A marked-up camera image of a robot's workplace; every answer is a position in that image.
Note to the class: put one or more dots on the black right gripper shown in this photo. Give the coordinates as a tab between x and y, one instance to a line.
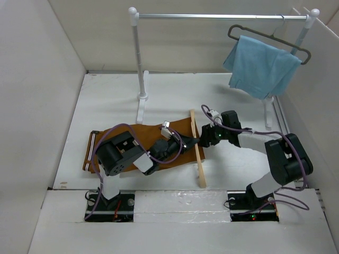
207	136

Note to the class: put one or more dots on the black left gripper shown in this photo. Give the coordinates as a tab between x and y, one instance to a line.
187	143

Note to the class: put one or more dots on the brown trousers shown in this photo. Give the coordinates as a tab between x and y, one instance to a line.
147	134

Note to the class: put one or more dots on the beige wooden hanger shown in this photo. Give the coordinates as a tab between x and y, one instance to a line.
201	176

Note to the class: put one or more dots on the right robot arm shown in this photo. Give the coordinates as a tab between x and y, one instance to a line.
287	158

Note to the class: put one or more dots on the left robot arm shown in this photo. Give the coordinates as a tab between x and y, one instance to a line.
122	151

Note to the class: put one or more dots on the grey hanger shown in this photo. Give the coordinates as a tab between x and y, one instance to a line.
295	46

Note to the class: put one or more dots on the light blue towel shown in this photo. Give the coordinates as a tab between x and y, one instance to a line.
260	69

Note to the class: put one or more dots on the white metal clothes rack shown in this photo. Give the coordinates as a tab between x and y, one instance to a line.
135	16

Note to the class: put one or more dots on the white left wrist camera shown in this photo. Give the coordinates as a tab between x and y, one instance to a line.
165	130

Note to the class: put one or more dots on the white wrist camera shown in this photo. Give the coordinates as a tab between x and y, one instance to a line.
165	130
213	114

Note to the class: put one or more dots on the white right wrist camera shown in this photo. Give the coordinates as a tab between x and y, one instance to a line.
213	114

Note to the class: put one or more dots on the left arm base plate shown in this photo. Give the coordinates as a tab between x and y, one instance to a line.
120	209

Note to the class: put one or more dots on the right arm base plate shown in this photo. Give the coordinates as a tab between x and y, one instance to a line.
242	210

